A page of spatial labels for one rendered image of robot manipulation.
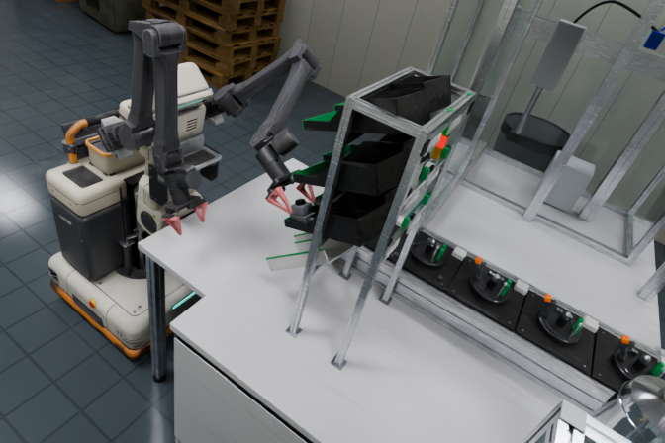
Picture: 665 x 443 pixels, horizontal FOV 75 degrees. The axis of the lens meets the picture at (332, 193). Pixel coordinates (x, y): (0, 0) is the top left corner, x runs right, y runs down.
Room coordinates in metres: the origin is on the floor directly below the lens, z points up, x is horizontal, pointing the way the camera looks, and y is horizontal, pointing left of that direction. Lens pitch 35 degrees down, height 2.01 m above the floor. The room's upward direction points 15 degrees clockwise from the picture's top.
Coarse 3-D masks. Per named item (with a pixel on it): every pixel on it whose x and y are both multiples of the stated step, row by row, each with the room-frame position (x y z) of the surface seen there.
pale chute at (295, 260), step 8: (304, 240) 1.07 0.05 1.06; (328, 240) 1.02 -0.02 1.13; (304, 248) 1.06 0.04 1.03; (320, 248) 1.03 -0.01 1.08; (328, 248) 1.01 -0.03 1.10; (336, 248) 0.98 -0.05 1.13; (344, 248) 0.95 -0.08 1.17; (280, 256) 0.95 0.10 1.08; (288, 256) 0.94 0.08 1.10; (296, 256) 0.92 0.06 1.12; (304, 256) 0.90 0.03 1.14; (320, 256) 0.87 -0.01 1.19; (328, 256) 0.92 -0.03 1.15; (336, 256) 0.89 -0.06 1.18; (272, 264) 0.97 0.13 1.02; (280, 264) 0.95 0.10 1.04; (288, 264) 0.93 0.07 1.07; (296, 264) 0.92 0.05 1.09; (304, 264) 0.90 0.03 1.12; (320, 264) 0.87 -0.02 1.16
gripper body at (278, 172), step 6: (270, 162) 1.04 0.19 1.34; (282, 162) 1.06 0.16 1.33; (270, 168) 1.03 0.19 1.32; (276, 168) 1.03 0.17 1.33; (282, 168) 1.04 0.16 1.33; (270, 174) 1.03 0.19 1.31; (276, 174) 1.02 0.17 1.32; (282, 174) 1.02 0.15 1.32; (288, 174) 1.03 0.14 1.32; (276, 180) 0.99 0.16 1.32; (282, 180) 1.00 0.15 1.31; (270, 186) 0.99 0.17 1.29
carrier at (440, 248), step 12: (420, 240) 1.31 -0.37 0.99; (432, 240) 1.25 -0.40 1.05; (420, 252) 1.24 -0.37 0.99; (432, 252) 1.26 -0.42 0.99; (444, 252) 1.28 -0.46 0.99; (456, 252) 1.29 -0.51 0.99; (408, 264) 1.18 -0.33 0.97; (420, 264) 1.19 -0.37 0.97; (432, 264) 1.19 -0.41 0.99; (444, 264) 1.23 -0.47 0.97; (456, 264) 1.25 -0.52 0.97; (420, 276) 1.14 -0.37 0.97; (432, 276) 1.15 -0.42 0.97; (444, 276) 1.17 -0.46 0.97; (444, 288) 1.11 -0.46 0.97
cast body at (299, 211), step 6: (294, 204) 0.99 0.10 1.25; (300, 204) 0.98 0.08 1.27; (306, 204) 0.98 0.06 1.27; (312, 204) 0.99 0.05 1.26; (294, 210) 0.97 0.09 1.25; (300, 210) 0.96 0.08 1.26; (306, 210) 0.97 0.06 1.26; (312, 210) 0.99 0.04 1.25; (294, 216) 0.97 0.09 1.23; (300, 216) 0.96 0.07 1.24; (306, 216) 0.96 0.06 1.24; (312, 216) 0.97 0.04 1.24; (306, 222) 0.95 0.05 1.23
